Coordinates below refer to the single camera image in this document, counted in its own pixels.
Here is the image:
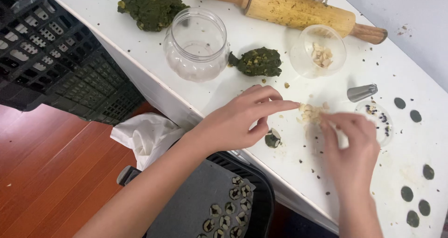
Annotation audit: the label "person's right hand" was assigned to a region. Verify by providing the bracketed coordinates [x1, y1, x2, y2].
[318, 112, 382, 197]

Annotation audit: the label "person's left hand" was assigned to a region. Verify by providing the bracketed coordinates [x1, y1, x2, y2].
[189, 84, 301, 157]

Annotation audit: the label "pile of almond slices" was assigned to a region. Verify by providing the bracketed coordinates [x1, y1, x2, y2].
[296, 101, 332, 127]

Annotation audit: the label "metal piping nozzle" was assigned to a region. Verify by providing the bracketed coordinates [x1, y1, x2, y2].
[347, 84, 378, 103]

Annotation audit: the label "clear plastic lid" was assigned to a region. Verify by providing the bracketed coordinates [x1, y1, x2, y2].
[354, 101, 393, 147]

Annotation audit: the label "dark seeds on lid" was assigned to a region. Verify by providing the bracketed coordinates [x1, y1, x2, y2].
[365, 104, 392, 138]

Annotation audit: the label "single almond-topped green cookie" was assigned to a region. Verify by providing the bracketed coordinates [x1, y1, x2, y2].
[264, 128, 282, 148]

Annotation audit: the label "almond slices in cup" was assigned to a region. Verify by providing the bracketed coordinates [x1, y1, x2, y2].
[311, 42, 334, 69]

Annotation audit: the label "small green dough lump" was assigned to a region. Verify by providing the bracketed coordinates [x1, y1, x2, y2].
[228, 47, 283, 78]

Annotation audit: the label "black baking tray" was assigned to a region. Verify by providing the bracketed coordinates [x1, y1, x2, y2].
[116, 151, 276, 238]

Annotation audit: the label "wooden rolling pin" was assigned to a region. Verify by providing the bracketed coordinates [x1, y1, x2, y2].
[194, 0, 388, 45]

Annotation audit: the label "group of decorated cookies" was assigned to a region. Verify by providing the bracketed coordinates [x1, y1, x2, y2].
[196, 176, 253, 238]

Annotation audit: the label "clear plastic jar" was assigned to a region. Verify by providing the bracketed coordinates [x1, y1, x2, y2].
[163, 7, 231, 83]

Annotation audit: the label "grey tray liner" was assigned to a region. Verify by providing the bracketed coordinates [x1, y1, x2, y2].
[145, 159, 256, 238]

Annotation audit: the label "white crumpled cloth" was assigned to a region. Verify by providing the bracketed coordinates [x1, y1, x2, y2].
[110, 112, 186, 171]

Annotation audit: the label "large green dough lump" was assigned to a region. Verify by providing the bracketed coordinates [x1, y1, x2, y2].
[117, 0, 191, 32]

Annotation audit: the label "black plastic crate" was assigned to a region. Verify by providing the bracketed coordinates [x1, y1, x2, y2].
[0, 0, 146, 126]

